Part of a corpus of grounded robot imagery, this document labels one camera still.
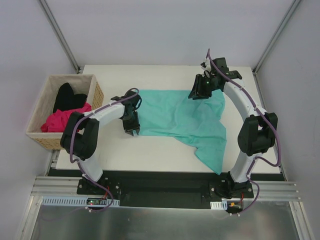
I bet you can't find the teal t shirt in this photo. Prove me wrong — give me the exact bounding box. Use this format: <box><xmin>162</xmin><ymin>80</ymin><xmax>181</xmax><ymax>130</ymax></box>
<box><xmin>137</xmin><ymin>89</ymin><xmax>227</xmax><ymax>174</ymax></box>

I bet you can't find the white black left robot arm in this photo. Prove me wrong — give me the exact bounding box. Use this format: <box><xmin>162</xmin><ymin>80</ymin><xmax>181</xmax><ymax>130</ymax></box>
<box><xmin>60</xmin><ymin>88</ymin><xmax>142</xmax><ymax>196</ymax></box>

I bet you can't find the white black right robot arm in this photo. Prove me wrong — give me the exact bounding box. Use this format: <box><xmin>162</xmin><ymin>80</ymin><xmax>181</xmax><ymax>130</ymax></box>
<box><xmin>188</xmin><ymin>56</ymin><xmax>279</xmax><ymax>199</ymax></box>

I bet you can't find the wicker laundry basket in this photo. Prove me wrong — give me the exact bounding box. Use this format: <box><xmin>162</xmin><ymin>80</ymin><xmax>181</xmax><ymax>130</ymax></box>
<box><xmin>25</xmin><ymin>74</ymin><xmax>104</xmax><ymax>150</ymax></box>

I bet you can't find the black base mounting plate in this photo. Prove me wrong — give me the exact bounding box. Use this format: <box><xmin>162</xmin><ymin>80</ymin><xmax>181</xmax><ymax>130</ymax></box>
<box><xmin>76</xmin><ymin>170</ymin><xmax>259</xmax><ymax>208</ymax></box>

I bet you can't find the black t shirt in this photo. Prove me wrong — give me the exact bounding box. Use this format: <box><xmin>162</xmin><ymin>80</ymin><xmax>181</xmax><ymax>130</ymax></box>
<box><xmin>52</xmin><ymin>82</ymin><xmax>88</xmax><ymax>113</ymax></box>

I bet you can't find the pink t shirt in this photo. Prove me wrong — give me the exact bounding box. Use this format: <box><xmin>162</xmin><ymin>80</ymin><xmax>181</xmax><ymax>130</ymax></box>
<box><xmin>40</xmin><ymin>102</ymin><xmax>92</xmax><ymax>133</ymax></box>

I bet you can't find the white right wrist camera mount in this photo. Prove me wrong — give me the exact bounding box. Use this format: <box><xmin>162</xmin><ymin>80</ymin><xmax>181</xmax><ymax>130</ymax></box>
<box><xmin>200</xmin><ymin>58</ymin><xmax>212</xmax><ymax>72</ymax></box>

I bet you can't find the right rear aluminium post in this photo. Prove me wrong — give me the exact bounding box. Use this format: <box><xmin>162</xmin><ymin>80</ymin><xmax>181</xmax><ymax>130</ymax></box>
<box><xmin>252</xmin><ymin>0</ymin><xmax>303</xmax><ymax>76</ymax></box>

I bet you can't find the aluminium post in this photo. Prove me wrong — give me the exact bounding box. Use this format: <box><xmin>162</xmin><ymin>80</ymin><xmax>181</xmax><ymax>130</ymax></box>
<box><xmin>252</xmin><ymin>0</ymin><xmax>303</xmax><ymax>76</ymax></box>
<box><xmin>37</xmin><ymin>0</ymin><xmax>81</xmax><ymax>74</ymax></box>

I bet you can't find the left white cable duct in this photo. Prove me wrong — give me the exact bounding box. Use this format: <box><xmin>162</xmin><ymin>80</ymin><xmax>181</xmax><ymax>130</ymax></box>
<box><xmin>42</xmin><ymin>196</ymin><xmax>120</xmax><ymax>208</ymax></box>

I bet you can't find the white cable duct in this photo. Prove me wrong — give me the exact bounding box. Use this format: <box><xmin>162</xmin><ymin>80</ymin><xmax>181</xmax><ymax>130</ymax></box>
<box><xmin>42</xmin><ymin>196</ymin><xmax>120</xmax><ymax>208</ymax></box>
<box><xmin>209</xmin><ymin>200</ymin><xmax>243</xmax><ymax>211</ymax></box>

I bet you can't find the right white cable duct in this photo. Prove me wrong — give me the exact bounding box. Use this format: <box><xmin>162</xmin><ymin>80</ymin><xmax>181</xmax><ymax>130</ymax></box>
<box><xmin>209</xmin><ymin>200</ymin><xmax>243</xmax><ymax>211</ymax></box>

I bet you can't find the aluminium front frame rail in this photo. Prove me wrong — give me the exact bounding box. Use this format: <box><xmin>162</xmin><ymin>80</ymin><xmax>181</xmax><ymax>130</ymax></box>
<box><xmin>31</xmin><ymin>149</ymin><xmax>301</xmax><ymax>201</ymax></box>

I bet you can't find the left rear aluminium post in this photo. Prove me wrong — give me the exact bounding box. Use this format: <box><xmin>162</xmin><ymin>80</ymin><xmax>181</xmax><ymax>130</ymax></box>
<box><xmin>37</xmin><ymin>0</ymin><xmax>81</xmax><ymax>74</ymax></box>

